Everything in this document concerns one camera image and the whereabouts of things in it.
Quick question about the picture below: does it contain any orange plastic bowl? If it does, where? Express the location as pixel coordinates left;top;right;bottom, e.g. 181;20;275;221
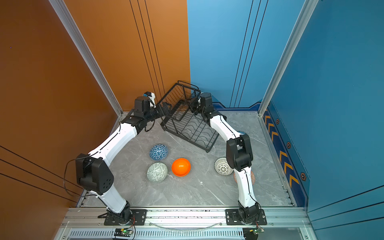
172;158;191;177

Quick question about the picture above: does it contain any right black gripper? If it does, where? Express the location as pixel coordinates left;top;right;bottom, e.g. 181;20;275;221
184;97;206;116

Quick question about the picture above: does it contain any aluminium front rail frame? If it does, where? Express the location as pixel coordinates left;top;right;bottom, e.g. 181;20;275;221
55;207;317;240

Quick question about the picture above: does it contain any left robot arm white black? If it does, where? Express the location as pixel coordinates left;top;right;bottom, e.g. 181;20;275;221
75;92;164;225

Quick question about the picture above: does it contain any circuit board right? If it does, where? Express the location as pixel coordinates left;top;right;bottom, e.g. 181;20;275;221
243;227;265;240

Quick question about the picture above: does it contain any black wire dish rack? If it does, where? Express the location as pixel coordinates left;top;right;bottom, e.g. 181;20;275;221
159;81;219;153

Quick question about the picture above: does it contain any red white patterned bowl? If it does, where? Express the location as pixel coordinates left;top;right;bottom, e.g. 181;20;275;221
233;172;256;185

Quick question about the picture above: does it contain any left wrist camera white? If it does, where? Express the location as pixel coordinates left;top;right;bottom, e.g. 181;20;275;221
143;92;156;108

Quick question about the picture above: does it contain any pale green patterned bowl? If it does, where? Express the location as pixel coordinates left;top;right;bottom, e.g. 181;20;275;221
147;162;168;183

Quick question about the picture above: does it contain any dark blue patterned bowl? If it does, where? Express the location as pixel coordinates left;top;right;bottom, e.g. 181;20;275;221
149;144;169;161

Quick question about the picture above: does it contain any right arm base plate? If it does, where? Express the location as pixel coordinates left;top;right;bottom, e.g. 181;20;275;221
225;209;268;226

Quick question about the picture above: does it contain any white black lattice bowl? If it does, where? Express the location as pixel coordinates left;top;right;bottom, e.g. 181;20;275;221
214;158;234;176

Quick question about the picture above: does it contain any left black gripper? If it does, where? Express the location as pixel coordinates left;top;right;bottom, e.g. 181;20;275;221
144;101;172;125

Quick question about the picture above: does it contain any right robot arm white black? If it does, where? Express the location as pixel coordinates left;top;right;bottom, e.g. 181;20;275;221
192;93;262;225

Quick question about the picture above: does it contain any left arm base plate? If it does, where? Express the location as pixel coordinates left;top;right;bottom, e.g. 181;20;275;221
104;209;148;226

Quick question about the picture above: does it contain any green circuit board left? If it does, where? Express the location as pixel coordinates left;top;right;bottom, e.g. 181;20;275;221
114;228;135;240

